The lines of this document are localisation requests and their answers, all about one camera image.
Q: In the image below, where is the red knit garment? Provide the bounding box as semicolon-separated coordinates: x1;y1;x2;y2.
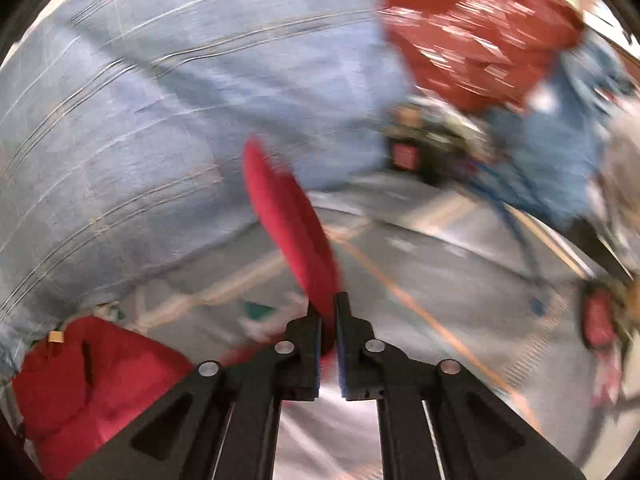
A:
12;140;340;479

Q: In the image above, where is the grey patterned bed sheet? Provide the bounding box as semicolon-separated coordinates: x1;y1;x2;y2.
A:
94;169;626;480

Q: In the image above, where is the small red tag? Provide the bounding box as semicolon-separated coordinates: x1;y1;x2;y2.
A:
390;141;420;172

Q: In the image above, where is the blue denim cloth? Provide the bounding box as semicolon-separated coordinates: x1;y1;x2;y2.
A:
477;30;631;230

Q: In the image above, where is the blue plaid pillow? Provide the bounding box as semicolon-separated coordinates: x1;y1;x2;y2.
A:
1;0;409;375

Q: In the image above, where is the red plastic bag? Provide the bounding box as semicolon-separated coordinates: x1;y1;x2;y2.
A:
380;0;585;113

